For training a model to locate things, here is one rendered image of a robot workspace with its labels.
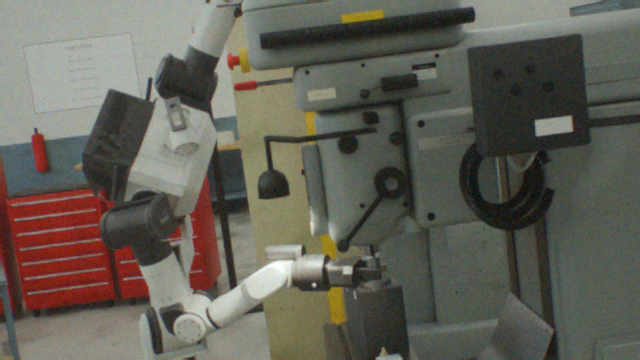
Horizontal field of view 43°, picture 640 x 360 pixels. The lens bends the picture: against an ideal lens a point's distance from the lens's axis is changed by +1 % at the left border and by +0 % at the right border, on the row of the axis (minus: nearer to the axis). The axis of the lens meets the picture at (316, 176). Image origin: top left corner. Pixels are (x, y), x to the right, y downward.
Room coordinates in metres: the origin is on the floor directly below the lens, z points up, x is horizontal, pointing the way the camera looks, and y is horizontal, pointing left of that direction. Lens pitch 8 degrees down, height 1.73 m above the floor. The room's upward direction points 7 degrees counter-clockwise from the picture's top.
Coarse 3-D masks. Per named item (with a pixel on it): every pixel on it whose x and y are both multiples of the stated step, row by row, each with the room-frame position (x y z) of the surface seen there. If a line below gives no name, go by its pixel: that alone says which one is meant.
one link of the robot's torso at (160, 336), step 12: (180, 228) 2.39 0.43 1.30; (180, 240) 2.31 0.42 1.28; (180, 252) 2.31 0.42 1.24; (192, 252) 2.31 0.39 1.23; (180, 264) 2.34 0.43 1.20; (156, 312) 2.29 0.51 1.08; (156, 324) 2.26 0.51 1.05; (156, 336) 2.26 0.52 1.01; (168, 336) 2.26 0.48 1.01; (156, 348) 2.27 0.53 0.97; (168, 348) 2.28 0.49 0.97; (180, 348) 2.31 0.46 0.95
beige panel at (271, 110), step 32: (256, 96) 3.56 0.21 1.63; (288, 96) 3.56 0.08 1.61; (256, 128) 3.56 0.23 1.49; (288, 128) 3.56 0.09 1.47; (256, 160) 3.55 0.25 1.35; (288, 160) 3.56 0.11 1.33; (256, 192) 3.55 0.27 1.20; (256, 224) 3.55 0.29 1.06; (288, 224) 3.56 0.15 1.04; (288, 320) 3.56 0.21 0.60; (320, 320) 3.56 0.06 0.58; (288, 352) 3.56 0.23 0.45; (320, 352) 3.56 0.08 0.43
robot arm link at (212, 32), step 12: (216, 0) 2.13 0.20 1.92; (204, 12) 2.15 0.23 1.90; (216, 12) 2.13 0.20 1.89; (228, 12) 2.13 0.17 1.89; (240, 12) 2.14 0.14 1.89; (204, 24) 2.14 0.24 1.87; (216, 24) 2.13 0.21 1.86; (228, 24) 2.14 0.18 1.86; (192, 36) 2.17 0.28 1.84; (204, 36) 2.14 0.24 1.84; (216, 36) 2.14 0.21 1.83; (228, 36) 2.18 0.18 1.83; (204, 48) 2.14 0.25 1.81; (216, 48) 2.15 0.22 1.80
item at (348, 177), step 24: (336, 120) 1.75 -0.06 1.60; (360, 120) 1.75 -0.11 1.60; (384, 120) 1.76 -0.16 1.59; (336, 144) 1.75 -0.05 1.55; (360, 144) 1.75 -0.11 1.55; (384, 144) 1.76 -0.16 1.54; (336, 168) 1.76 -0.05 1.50; (360, 168) 1.75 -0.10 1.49; (336, 192) 1.76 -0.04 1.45; (360, 192) 1.75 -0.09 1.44; (408, 192) 1.77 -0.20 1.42; (336, 216) 1.77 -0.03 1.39; (360, 216) 1.75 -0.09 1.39; (384, 216) 1.76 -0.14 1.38; (336, 240) 1.80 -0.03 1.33; (360, 240) 1.78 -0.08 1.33; (384, 240) 1.80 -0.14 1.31
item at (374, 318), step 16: (368, 288) 2.12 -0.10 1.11; (384, 288) 2.11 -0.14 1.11; (400, 288) 2.11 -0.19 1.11; (352, 304) 2.20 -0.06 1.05; (368, 304) 2.09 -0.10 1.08; (384, 304) 2.10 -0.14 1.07; (400, 304) 2.11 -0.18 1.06; (352, 320) 2.23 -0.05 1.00; (368, 320) 2.09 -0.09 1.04; (384, 320) 2.10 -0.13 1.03; (400, 320) 2.11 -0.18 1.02; (352, 336) 2.26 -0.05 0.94; (368, 336) 2.09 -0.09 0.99; (384, 336) 2.10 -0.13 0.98; (400, 336) 2.11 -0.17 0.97; (368, 352) 2.09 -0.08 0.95; (400, 352) 2.11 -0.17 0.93
